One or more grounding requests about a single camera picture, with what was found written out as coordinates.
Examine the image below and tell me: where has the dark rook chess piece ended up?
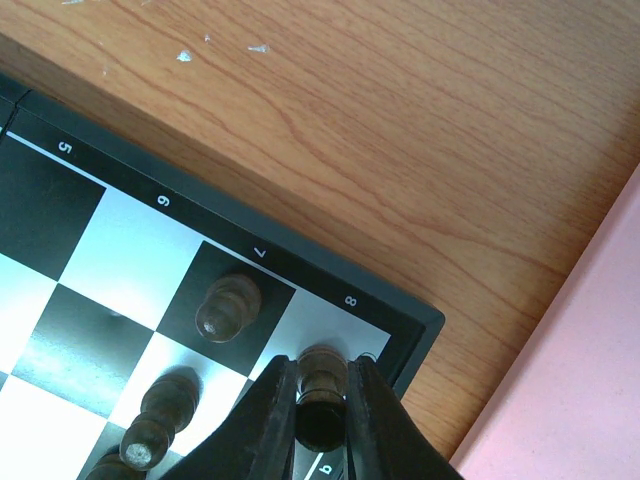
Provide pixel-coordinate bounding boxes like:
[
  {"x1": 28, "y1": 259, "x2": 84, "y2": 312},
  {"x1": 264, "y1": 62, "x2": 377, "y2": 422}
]
[{"x1": 295, "y1": 344, "x2": 348, "y2": 452}]

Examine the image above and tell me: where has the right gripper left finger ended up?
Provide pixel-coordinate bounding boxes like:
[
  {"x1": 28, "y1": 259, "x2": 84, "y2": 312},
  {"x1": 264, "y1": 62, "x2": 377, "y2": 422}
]
[{"x1": 163, "y1": 355, "x2": 297, "y2": 480}]

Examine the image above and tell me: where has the black white chessboard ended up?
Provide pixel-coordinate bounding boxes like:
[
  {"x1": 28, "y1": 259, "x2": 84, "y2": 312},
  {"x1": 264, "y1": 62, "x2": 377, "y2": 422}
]
[{"x1": 1, "y1": 77, "x2": 444, "y2": 479}]

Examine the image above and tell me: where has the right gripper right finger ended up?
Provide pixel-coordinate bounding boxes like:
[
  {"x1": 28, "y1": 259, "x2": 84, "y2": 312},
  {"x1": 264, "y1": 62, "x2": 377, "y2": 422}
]
[{"x1": 345, "y1": 356, "x2": 461, "y2": 480}]

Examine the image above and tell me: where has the dark pawn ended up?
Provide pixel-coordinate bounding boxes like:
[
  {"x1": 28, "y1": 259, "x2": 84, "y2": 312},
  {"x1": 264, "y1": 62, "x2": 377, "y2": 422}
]
[
  {"x1": 195, "y1": 274, "x2": 262, "y2": 343},
  {"x1": 82, "y1": 454, "x2": 136, "y2": 480},
  {"x1": 119, "y1": 366, "x2": 201, "y2": 472}
]

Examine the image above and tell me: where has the pink plastic tray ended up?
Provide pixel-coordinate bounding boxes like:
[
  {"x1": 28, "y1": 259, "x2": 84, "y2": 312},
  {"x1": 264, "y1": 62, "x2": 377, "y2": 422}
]
[{"x1": 451, "y1": 175, "x2": 639, "y2": 479}]

